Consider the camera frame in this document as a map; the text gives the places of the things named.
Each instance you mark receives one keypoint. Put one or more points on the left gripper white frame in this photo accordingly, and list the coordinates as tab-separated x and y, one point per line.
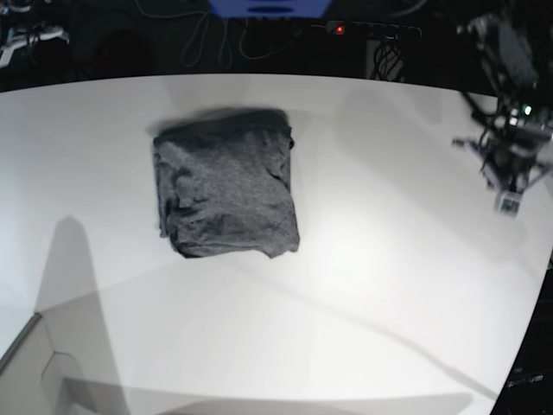
510	169

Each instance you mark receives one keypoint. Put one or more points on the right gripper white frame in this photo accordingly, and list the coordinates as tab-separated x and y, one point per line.
28	38

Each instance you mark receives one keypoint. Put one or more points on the grey t-shirt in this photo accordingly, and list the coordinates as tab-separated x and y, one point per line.
223	183

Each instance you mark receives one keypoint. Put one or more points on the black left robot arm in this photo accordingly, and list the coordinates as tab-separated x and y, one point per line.
515	49

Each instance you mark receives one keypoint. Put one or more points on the blue box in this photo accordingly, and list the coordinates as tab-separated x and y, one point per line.
269	8

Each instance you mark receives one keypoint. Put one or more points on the black power strip red light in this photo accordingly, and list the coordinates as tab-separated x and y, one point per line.
374	29

